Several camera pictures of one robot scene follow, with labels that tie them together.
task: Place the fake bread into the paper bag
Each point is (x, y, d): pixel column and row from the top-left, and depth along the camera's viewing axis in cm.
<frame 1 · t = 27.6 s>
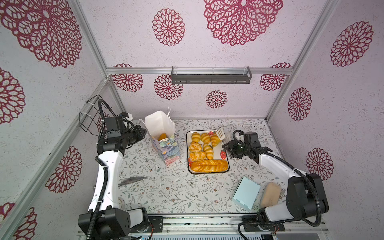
left hand: (146, 133, 76), fingers closed
right hand: (224, 145, 87), fingers open
floral paper bag white interior: (161, 127, 100), point 14 cm above the table
croissant middle right: (162, 136, 105), point 6 cm above the table
metal tongs with white tips: (224, 135, 92), point 17 cm above the table
white tray with black rim: (219, 152, 102), on the table
long braided bread loaf: (209, 165, 92), point 4 cm above the table
small bread roll back left: (195, 137, 108), point 3 cm above the table
small bread roll back middle: (205, 138, 106), point 4 cm above the table
croissant back right: (215, 140, 105), point 4 cm above the table
bread roll centre: (209, 150, 100), point 3 cm above the table
knotted bread left middle: (195, 147, 102), point 4 cm above the table
flaky pastry bread left front: (197, 155, 97), point 5 cm above the table
mint green box: (246, 193, 83), point 3 cm above the table

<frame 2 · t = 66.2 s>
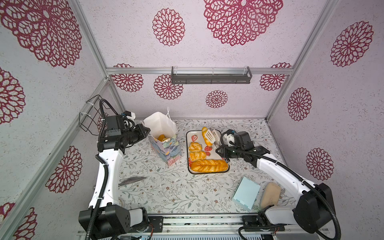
left hand: (149, 132, 75), fingers closed
right hand: (218, 148, 82), fingers open
metal tongs with white tips: (211, 137, 87), point 19 cm above the table
bread roll centre: (204, 130, 93), point 18 cm above the table
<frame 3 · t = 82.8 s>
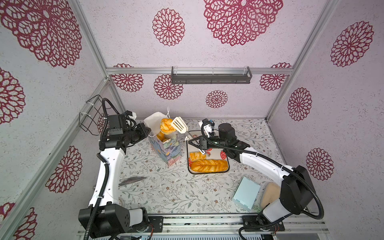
left hand: (150, 132, 75), fingers closed
right hand: (189, 140, 72), fingers open
metal tongs with white tips: (178, 123, 76), point 33 cm above the table
knotted bread left middle: (166, 127, 75), point 33 cm above the table
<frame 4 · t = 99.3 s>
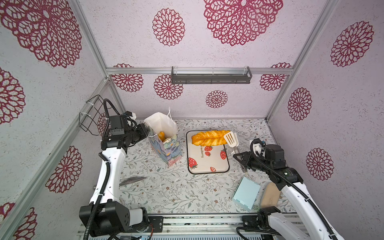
left hand: (149, 132, 77), fingers closed
right hand: (234, 154, 73), fingers closed
metal tongs with white tips: (232, 139, 79), point 25 cm above the table
long braided bread loaf: (209, 138, 85), point 21 cm above the table
